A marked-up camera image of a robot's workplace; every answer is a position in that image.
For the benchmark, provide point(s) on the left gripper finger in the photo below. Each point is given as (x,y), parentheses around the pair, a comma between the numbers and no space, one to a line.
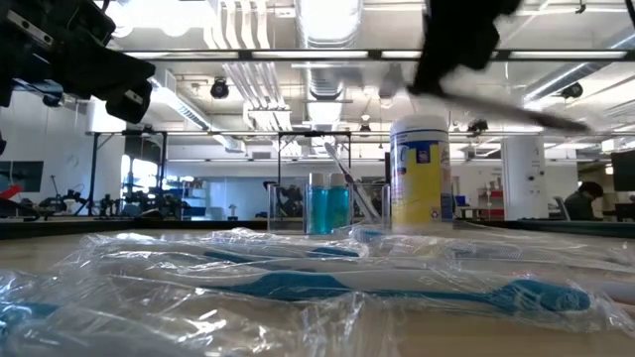
(104,79)
(119,62)

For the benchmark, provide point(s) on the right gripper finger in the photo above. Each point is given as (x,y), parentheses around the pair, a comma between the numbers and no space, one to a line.
(437,79)
(421,79)

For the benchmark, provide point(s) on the dark grey white toothbrush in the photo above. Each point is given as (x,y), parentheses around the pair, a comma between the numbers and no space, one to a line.
(521,115)

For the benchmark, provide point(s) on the purple white toothbrush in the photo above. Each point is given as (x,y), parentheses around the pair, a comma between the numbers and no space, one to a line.
(352,183)

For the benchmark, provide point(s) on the teal mouthwash bottle white cap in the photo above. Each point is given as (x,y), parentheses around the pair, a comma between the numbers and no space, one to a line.
(317,208)
(338,208)

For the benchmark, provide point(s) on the clear acrylic organizer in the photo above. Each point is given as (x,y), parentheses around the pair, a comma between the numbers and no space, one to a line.
(288,208)

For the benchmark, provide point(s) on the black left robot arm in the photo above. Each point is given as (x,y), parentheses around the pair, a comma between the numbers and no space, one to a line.
(20,64)

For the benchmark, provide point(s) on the black monitor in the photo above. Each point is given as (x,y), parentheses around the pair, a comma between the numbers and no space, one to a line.
(624,171)
(387,166)

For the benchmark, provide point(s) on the yellow Lysol wipes canister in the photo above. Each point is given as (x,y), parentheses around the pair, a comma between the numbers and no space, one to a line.
(420,173)

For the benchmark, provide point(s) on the white pillar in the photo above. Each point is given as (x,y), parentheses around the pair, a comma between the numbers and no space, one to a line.
(523,173)

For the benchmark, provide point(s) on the red shelf unit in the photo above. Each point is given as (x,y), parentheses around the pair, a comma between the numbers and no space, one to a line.
(491,203)

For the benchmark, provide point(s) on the red tool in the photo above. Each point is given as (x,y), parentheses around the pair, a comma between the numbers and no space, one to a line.
(11,191)

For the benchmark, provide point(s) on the person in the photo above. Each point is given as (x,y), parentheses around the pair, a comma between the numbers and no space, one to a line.
(583,203)

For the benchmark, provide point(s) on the black background station frame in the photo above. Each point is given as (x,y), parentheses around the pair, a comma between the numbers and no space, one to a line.
(93,168)

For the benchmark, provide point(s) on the silver ceiling duct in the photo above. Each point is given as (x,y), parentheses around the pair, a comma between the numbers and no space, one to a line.
(330,30)
(550,82)

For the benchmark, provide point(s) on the dark wall screen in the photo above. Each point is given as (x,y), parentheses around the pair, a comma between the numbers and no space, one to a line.
(22,176)

